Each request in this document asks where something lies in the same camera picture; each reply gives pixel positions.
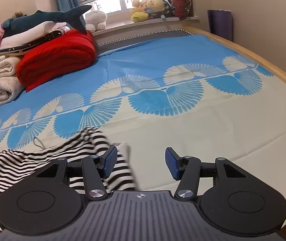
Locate striped hoodie with white vest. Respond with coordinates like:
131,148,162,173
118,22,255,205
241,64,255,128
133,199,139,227
0,127,137,231

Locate stack of folded clothes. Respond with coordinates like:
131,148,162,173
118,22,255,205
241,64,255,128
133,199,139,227
0,21,70,56

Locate blue patterned bed sheet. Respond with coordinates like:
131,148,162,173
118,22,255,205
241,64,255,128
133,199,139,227
0,35,286,198

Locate red folded blanket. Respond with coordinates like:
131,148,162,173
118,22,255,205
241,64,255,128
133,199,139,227
17,29,97,92

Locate cream folded blanket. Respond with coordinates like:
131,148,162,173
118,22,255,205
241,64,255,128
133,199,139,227
0,55,24,106

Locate white plush toy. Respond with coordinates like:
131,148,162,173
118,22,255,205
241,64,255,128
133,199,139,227
85,10,108,33

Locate purple box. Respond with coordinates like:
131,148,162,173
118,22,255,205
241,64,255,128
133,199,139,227
208,9,234,42

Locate yellow plush toys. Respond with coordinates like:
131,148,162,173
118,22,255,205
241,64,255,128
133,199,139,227
130,0,166,22

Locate dark teal shark plush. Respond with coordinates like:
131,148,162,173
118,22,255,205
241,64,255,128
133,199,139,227
1,5,92,38

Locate dark red cushion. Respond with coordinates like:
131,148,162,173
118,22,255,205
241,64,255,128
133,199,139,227
172,0,192,20

